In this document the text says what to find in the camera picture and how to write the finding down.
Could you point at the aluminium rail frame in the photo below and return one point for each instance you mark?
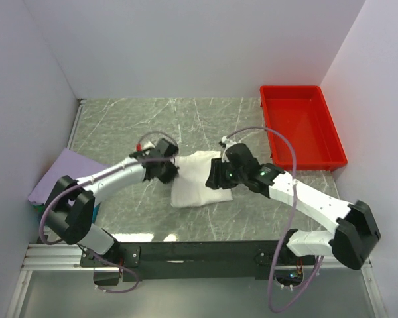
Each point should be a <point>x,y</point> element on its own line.
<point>40,257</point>

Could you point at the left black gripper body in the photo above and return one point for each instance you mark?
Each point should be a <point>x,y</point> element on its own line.
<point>168,172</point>

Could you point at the folded green t-shirt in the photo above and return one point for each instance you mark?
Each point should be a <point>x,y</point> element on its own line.
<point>39,209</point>

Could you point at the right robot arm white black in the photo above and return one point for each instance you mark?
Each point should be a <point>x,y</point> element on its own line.
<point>350,232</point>

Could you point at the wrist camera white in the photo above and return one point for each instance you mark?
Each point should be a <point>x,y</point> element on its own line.
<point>226,142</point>
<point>144,146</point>

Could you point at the folded lavender t-shirt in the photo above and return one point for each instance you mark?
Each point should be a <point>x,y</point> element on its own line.
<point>68,163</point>

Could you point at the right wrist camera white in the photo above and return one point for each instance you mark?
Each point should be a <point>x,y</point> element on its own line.
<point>226,142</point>

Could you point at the white t-shirt red print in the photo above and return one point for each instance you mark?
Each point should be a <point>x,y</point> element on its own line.
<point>189,189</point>

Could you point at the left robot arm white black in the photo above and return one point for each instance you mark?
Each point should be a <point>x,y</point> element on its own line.
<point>70,207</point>

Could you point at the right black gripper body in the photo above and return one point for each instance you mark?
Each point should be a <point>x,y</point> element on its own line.
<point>225,176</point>

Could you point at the red plastic bin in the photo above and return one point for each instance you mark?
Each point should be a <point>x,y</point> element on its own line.
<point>301,115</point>

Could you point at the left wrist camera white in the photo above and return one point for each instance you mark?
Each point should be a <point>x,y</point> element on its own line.
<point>144,146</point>

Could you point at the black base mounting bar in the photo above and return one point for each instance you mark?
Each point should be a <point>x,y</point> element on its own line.
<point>139,261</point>

